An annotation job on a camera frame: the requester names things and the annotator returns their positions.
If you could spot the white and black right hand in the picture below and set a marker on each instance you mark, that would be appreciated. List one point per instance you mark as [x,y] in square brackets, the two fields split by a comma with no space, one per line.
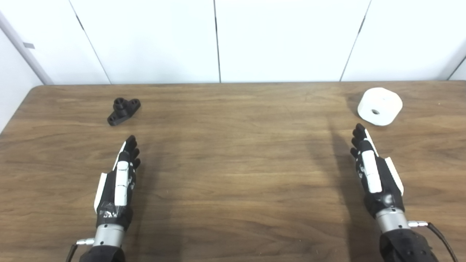
[371,171]

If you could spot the white and black left hand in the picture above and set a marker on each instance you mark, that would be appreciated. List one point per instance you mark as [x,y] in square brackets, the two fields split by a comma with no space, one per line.
[122,182]

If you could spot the black flanged holder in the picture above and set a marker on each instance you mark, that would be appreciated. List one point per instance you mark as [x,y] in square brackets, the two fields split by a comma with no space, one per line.
[122,112]

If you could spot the round white piece with holes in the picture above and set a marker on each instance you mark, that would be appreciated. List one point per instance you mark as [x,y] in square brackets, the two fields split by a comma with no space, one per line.
[382,102]

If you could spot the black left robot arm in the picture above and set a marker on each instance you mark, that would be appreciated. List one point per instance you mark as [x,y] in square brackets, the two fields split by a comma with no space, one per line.
[103,255]

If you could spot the grey wall corner strip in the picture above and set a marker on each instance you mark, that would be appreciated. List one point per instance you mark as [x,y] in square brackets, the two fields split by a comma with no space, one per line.
[25,51]

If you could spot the small grey wall tag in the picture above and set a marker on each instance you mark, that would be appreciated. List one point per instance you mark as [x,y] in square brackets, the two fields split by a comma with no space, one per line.
[28,46]

